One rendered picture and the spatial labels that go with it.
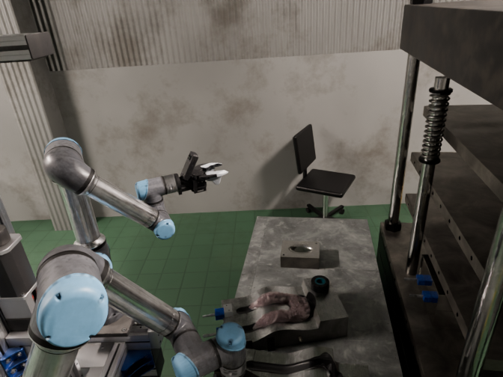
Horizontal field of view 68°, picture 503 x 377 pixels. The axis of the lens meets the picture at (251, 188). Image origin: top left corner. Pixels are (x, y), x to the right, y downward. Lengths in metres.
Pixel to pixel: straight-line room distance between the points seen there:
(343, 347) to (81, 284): 1.16
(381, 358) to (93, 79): 3.34
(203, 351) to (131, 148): 3.20
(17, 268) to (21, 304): 0.11
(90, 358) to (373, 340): 1.09
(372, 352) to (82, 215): 1.22
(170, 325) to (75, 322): 0.36
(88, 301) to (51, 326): 0.07
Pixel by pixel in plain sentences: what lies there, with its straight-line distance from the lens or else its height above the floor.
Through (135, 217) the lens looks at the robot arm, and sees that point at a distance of 1.35.
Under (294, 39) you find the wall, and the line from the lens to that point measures 3.62.
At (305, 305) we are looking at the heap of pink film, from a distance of 1.66.
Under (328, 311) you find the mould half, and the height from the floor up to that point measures 0.91.
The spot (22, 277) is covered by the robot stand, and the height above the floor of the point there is 1.43.
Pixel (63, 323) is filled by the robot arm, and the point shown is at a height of 1.57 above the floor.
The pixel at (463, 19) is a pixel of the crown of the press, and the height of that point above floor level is 1.98.
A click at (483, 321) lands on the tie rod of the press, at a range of 1.24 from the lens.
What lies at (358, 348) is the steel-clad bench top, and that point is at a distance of 1.67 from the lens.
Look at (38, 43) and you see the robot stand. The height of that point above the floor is 2.01.
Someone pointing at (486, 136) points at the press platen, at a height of 1.54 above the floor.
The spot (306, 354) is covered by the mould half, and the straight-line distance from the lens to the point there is 1.47.
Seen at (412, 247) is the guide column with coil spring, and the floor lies 0.95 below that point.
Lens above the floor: 2.06
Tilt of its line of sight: 26 degrees down
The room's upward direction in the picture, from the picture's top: 4 degrees counter-clockwise
